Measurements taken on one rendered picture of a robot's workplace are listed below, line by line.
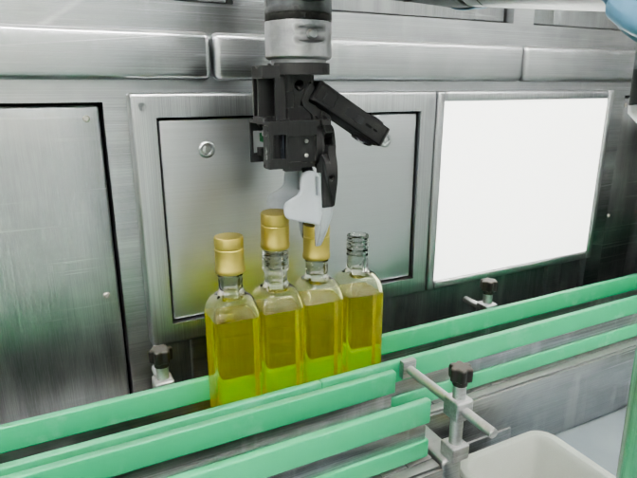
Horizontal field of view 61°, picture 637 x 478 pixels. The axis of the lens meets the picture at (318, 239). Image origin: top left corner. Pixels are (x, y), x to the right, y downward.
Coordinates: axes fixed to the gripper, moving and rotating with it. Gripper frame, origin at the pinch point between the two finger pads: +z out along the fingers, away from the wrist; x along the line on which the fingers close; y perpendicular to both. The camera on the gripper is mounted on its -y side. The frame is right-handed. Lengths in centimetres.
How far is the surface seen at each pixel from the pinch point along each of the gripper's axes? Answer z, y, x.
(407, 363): 18.8, -11.3, 4.9
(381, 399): 22.6, -6.8, 5.8
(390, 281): 14.3, -19.7, -13.2
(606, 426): 40, -53, 6
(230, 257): 1.2, 11.8, 2.4
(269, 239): -0.2, 6.9, 1.8
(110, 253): 4.2, 23.7, -15.1
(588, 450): 40, -45, 9
